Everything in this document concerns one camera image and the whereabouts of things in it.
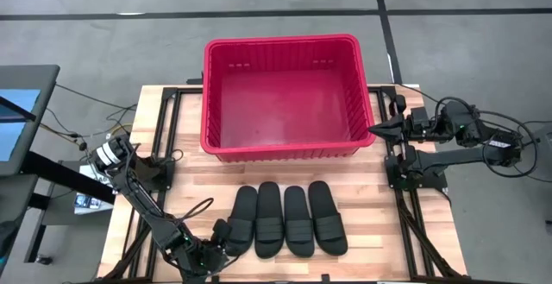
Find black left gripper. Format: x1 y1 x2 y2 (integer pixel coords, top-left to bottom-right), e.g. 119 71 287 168
185 218 245 279

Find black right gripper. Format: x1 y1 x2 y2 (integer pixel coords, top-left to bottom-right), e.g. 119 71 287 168
368 94 433 148

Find black slide sandal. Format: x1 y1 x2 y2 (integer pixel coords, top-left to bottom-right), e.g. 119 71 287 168
307 180 349 257
283 185 316 259
254 181 285 260
227 185 259 257

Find red plastic bin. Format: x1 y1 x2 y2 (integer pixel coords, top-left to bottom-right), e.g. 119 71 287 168
199 33 377 163

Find small printed box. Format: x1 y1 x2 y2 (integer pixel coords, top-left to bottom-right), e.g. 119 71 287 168
72 192 105 216

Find grey stand leg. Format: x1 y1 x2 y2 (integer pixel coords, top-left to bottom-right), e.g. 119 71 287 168
533 122 552 164

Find white printed paper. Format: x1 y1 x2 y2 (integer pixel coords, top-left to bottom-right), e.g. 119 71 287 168
79 164 114 186

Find grey desk top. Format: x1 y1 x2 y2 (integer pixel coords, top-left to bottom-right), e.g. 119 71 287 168
0 174 40 272

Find grey monitor blue screen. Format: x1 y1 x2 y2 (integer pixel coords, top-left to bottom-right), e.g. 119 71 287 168
0 64 60 177

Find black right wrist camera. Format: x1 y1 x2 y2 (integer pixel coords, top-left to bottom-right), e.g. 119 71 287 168
409 106 430 126

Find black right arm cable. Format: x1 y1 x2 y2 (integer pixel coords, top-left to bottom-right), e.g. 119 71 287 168
435 97 540 180

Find black aluminium frame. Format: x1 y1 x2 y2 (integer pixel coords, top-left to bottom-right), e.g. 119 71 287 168
99 84 469 284

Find black stand frame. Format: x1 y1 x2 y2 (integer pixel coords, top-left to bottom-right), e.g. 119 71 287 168
19 150 116 263

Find black floor cable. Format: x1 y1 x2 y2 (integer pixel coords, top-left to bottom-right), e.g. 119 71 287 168
42 83 139 147

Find yellow floor cable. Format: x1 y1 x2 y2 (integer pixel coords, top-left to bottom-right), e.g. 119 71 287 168
41 123 133 147

